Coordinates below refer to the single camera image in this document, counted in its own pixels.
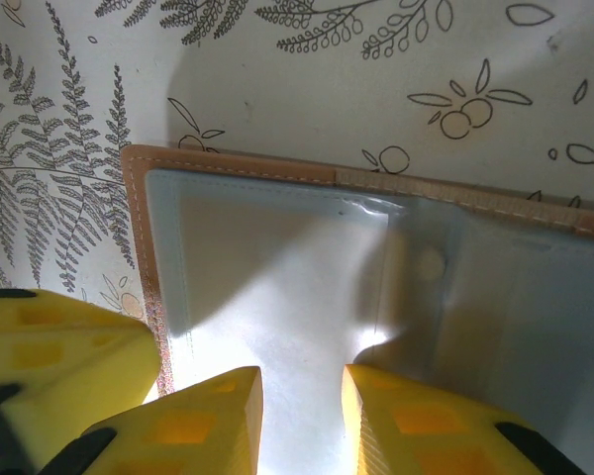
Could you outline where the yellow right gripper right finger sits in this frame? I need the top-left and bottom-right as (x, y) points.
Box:
(344, 364), (580, 475)

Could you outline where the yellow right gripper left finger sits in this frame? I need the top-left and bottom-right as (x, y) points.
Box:
(39, 364), (264, 475)

